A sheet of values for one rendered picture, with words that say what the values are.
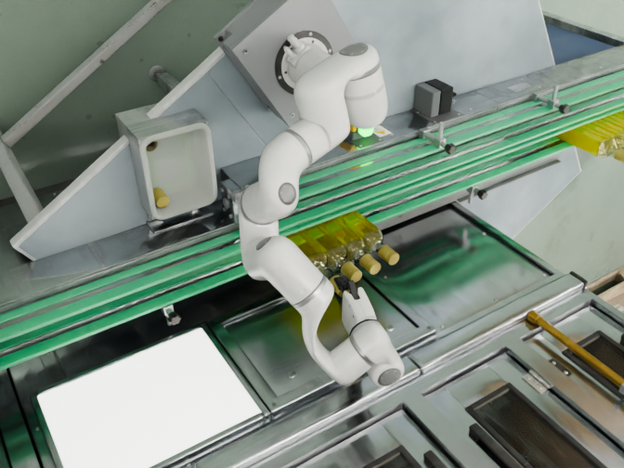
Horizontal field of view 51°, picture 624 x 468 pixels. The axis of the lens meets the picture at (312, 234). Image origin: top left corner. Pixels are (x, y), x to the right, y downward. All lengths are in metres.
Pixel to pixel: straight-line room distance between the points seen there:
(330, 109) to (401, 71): 0.73
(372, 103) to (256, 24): 0.35
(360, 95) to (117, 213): 0.70
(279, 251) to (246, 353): 0.45
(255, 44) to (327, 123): 0.34
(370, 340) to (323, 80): 0.51
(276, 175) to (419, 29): 0.90
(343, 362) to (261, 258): 0.27
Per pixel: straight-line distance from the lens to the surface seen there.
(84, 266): 1.64
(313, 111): 1.28
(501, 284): 1.90
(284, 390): 1.52
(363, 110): 1.36
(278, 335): 1.64
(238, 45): 1.54
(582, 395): 1.65
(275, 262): 1.22
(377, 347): 1.31
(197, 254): 1.64
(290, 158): 1.24
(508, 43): 2.27
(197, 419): 1.49
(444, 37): 2.06
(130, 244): 1.68
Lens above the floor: 2.16
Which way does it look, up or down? 43 degrees down
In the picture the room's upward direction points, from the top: 133 degrees clockwise
